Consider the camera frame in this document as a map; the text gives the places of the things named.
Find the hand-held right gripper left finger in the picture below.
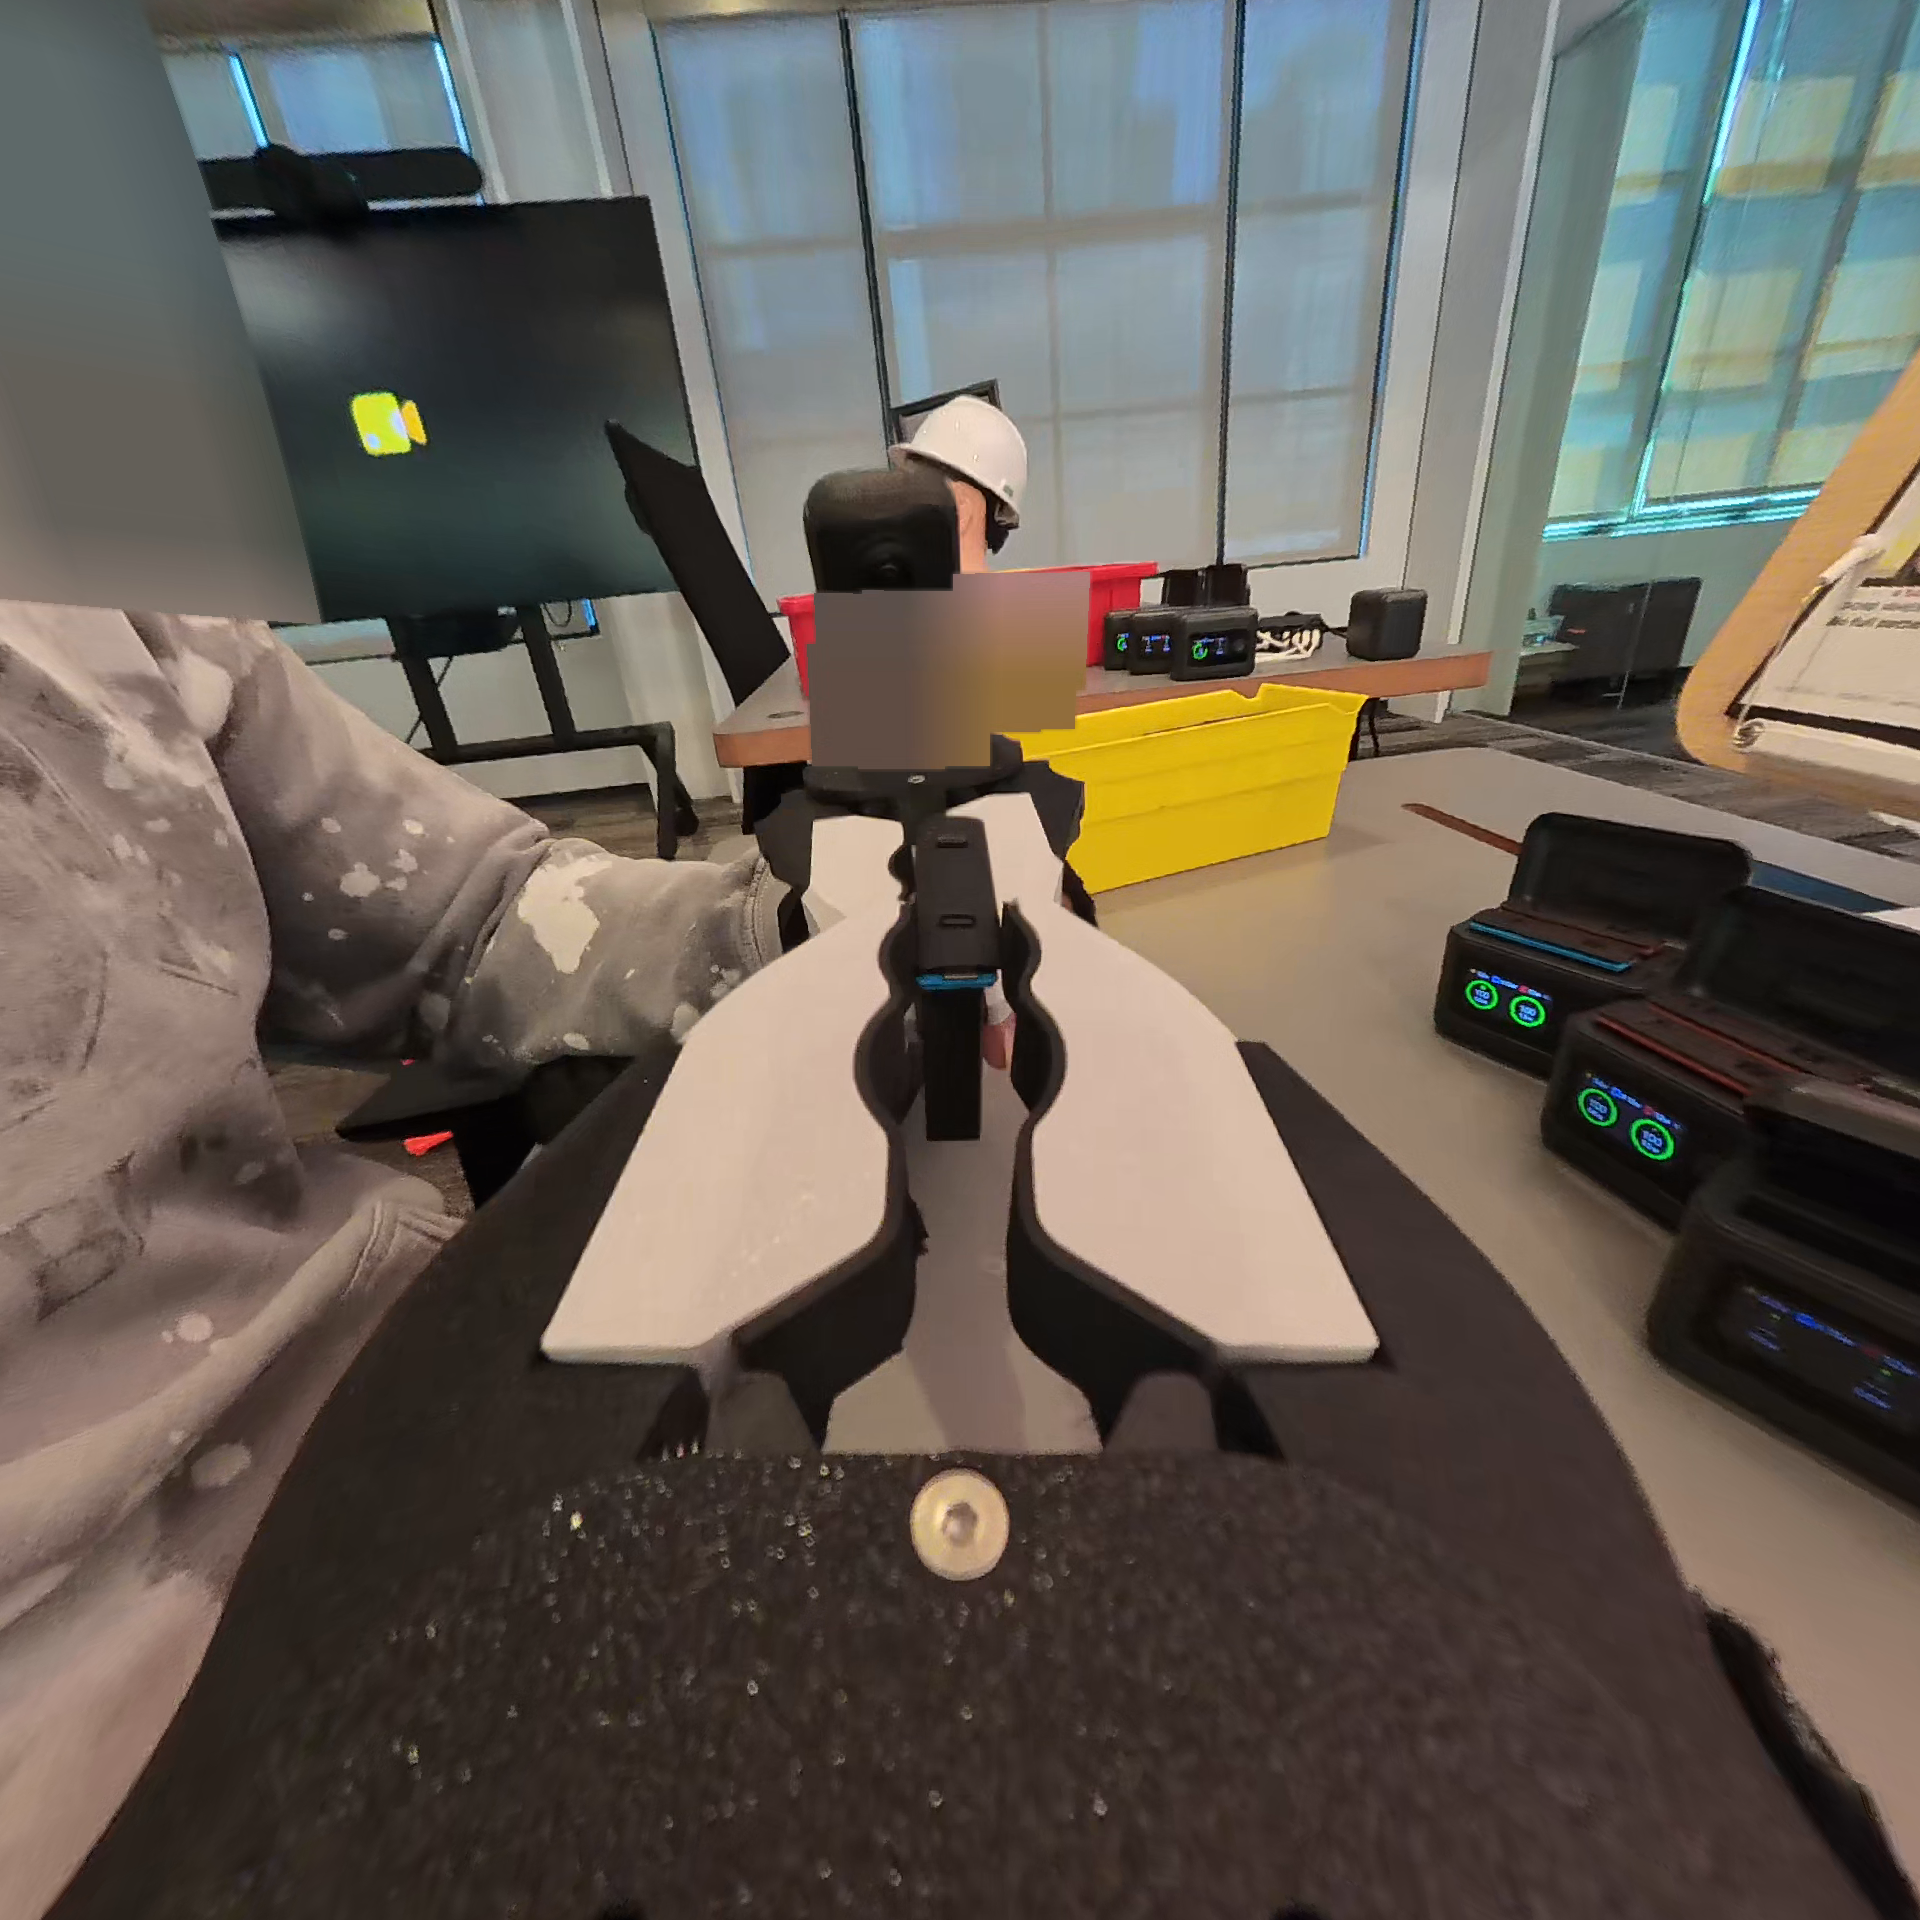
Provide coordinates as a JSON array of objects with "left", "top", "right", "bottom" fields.
[{"left": 536, "top": 896, "right": 926, "bottom": 1368}]

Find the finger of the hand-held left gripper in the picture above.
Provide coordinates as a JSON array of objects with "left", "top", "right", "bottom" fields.
[
  {"left": 806, "top": 822, "right": 921, "bottom": 941},
  {"left": 982, "top": 790, "right": 1079, "bottom": 912}
]

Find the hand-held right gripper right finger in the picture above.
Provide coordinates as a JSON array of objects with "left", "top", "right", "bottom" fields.
[{"left": 998, "top": 896, "right": 1383, "bottom": 1366}]

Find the blue edged black battery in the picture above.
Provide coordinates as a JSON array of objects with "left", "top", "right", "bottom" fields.
[
  {"left": 1468, "top": 919, "right": 1640, "bottom": 976},
  {"left": 912, "top": 813, "right": 1000, "bottom": 1146}
]

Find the person's left forearm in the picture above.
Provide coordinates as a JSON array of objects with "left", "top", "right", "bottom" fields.
[{"left": 246, "top": 780, "right": 790, "bottom": 1077}]

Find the white hard hat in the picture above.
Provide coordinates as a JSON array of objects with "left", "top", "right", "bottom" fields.
[{"left": 891, "top": 395, "right": 1032, "bottom": 528}]

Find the yellow plastic bin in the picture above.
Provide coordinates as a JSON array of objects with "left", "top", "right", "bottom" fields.
[{"left": 993, "top": 680, "right": 1368, "bottom": 896}]

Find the red plastic bin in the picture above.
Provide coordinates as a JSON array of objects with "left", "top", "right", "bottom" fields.
[{"left": 776, "top": 560, "right": 1160, "bottom": 662}]

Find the black television screen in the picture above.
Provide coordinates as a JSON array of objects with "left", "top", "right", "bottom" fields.
[{"left": 216, "top": 195, "right": 705, "bottom": 627}]

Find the black television stand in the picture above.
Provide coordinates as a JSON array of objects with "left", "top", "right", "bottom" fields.
[{"left": 385, "top": 599, "right": 702, "bottom": 860}]

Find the red edged black battery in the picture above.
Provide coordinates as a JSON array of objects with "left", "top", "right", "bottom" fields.
[
  {"left": 1627, "top": 996, "right": 1827, "bottom": 1061},
  {"left": 1499, "top": 896, "right": 1676, "bottom": 951},
  {"left": 1590, "top": 1011, "right": 1767, "bottom": 1096}
]

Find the black low cabinet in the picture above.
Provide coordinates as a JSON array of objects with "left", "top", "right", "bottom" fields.
[{"left": 1549, "top": 575, "right": 1705, "bottom": 680}]

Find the black video bar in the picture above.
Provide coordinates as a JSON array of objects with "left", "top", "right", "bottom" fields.
[{"left": 199, "top": 143, "right": 484, "bottom": 231}]

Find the dark blue mat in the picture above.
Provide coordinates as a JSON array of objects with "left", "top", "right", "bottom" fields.
[{"left": 1739, "top": 855, "right": 1920, "bottom": 919}]

